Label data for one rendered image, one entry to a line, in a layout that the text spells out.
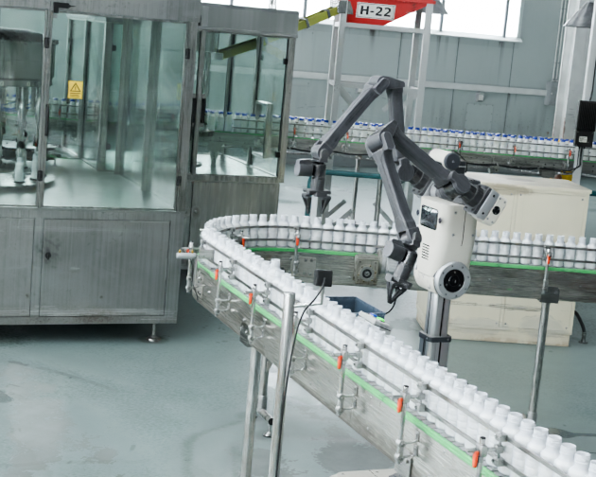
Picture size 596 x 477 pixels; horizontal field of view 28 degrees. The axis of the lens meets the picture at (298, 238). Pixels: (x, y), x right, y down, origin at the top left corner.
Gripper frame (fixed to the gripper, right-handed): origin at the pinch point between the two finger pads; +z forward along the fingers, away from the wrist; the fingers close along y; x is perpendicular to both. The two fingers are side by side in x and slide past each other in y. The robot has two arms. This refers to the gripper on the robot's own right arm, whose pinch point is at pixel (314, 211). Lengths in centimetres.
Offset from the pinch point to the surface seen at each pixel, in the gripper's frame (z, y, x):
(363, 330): 26, 17, 90
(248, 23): -79, -138, -487
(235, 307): 48, 20, -30
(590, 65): -72, -434, -427
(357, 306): 49, -42, -37
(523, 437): 28, 19, 191
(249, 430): 97, 15, -13
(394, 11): -104, -311, -571
